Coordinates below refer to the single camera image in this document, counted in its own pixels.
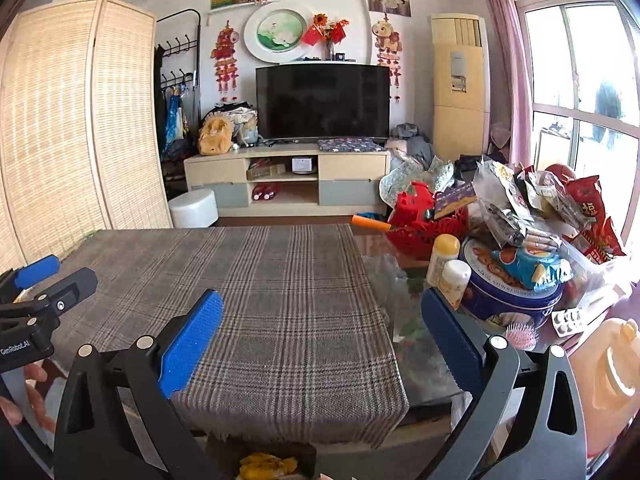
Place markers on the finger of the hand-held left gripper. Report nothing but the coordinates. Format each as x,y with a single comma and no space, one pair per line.
37,270
75,285

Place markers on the yellow wrapper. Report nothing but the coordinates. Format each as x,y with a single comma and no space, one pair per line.
267,465

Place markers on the peach plastic jug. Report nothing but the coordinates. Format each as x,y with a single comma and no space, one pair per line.
605,385

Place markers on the round wall picture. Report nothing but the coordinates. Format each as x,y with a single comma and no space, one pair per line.
282,32

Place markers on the small white box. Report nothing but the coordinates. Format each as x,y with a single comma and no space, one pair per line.
303,165

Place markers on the pink curtain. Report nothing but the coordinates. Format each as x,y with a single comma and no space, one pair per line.
500,60

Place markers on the black television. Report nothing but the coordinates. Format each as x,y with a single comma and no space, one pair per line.
322,102

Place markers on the silver pill blister pack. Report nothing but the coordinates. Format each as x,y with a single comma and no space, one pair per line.
567,321

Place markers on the yellow plush toy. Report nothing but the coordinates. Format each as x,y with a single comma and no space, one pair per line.
215,137

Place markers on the white round stool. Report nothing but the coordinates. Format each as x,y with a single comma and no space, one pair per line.
192,207

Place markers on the beige television cabinet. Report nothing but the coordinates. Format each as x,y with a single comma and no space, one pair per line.
350,165

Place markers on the pink hairbrush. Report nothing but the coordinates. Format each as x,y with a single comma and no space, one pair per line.
520,336

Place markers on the clear plastic bag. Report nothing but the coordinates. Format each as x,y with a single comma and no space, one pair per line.
600,280

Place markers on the white bottle cream cap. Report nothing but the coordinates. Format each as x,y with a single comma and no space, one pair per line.
455,282

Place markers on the red hanging ornament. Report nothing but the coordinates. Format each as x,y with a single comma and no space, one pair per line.
225,55
387,45

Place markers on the window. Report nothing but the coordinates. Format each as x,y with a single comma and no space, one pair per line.
580,60

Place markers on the red snack bag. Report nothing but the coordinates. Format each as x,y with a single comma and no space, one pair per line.
592,210

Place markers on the brown cardboard box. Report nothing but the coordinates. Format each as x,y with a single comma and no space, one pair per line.
265,170

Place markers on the blue patterned mat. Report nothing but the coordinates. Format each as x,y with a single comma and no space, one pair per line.
352,145

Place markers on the blue hanging garment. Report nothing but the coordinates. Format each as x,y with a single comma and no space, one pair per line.
175,120

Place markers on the red plastic basket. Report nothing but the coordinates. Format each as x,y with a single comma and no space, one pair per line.
417,232

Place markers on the orange tube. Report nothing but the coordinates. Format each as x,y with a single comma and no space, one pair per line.
370,222

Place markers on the blue snack bag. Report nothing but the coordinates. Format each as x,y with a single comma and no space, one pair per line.
530,270

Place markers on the grey plaid tablecloth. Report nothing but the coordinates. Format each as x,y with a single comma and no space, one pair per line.
280,285

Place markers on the pile of clothes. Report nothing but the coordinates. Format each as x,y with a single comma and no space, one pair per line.
240,120

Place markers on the flower vase with red flags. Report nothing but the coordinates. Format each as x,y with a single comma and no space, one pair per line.
327,35

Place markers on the grey clothes pile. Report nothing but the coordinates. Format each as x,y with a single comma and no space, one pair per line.
412,142

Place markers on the white bottle yellow cap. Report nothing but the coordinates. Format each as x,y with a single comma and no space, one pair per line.
442,260

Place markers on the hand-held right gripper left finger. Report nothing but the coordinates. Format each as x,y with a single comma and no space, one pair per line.
192,345

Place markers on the pile of silver snack packets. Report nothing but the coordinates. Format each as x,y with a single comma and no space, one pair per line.
510,200

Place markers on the beige standing air conditioner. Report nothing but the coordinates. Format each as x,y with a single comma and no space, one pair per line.
460,110

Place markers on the person's left hand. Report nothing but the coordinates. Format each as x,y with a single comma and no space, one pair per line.
32,375

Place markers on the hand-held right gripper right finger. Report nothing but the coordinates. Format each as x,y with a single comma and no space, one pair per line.
450,340

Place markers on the black bin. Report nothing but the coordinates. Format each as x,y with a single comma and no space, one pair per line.
300,452

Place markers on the black coat rack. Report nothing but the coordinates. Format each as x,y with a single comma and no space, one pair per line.
177,45

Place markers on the woven folding screen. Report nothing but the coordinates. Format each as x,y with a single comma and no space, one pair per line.
75,125

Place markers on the purple card box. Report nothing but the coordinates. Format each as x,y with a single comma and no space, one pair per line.
456,197

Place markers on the blue cookie tin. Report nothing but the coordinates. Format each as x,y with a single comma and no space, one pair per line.
505,302

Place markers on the green floral cloth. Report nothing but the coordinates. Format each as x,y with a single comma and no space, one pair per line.
400,180

